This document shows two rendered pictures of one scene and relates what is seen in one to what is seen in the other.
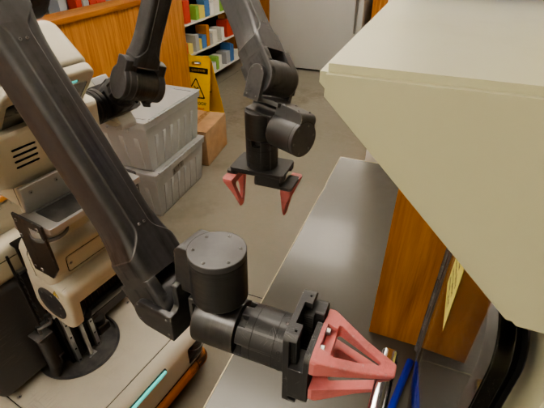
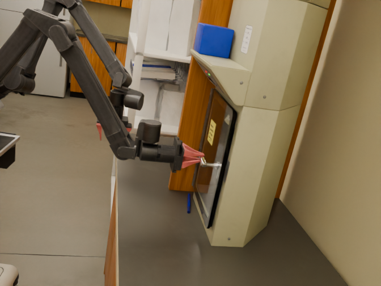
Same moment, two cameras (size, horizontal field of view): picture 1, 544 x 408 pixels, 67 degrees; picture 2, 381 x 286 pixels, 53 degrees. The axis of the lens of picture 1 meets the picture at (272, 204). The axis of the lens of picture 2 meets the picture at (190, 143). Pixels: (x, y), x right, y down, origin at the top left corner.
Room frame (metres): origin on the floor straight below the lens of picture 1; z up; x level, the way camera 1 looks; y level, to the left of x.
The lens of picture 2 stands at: (-0.69, 0.61, 1.65)
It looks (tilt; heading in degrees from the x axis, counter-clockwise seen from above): 19 degrees down; 324
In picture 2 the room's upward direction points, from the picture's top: 11 degrees clockwise
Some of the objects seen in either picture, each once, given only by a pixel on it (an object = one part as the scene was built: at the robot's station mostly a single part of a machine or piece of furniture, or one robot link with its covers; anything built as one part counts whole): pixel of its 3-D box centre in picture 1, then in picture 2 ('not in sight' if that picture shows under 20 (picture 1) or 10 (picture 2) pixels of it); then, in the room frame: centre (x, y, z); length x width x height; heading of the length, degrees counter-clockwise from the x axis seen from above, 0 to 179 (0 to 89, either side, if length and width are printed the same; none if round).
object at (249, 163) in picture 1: (261, 154); (115, 113); (0.65, 0.02, 1.21); 0.10 x 0.07 x 0.07; 69
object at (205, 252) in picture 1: (198, 279); (139, 138); (0.31, 0.08, 1.24); 0.12 x 0.09 x 0.11; 58
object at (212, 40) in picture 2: not in sight; (213, 40); (0.36, -0.16, 1.56); 0.10 x 0.10 x 0.09; 68
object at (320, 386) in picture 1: (345, 359); (189, 154); (0.24, -0.07, 1.20); 0.09 x 0.07 x 0.07; 68
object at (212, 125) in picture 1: (199, 136); not in sight; (2.99, 0.58, 0.14); 0.41 x 0.32 x 0.28; 164
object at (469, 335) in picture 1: (439, 353); (211, 155); (0.26, -0.17, 1.19); 0.30 x 0.01 x 0.40; 156
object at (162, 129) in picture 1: (150, 125); not in sight; (2.41, 0.76, 0.49); 0.60 x 0.42 x 0.33; 158
